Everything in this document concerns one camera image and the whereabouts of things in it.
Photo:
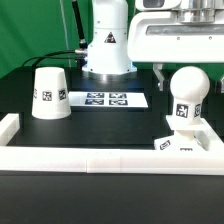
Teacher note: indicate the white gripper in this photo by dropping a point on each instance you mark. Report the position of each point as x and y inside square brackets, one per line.
[158, 38]

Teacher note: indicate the white lamp bulb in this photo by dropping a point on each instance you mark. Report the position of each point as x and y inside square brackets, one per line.
[189, 86]

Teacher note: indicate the white lamp base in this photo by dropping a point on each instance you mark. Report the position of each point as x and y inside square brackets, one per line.
[185, 137]

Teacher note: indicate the white lamp shade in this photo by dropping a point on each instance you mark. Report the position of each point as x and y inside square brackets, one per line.
[50, 95]

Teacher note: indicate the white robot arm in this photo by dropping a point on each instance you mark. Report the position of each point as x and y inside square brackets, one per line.
[107, 54]

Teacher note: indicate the white marker sheet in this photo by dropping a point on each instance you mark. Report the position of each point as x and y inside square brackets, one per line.
[108, 99]

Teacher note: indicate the white U-shaped fence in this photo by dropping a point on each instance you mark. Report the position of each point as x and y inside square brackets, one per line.
[209, 161]

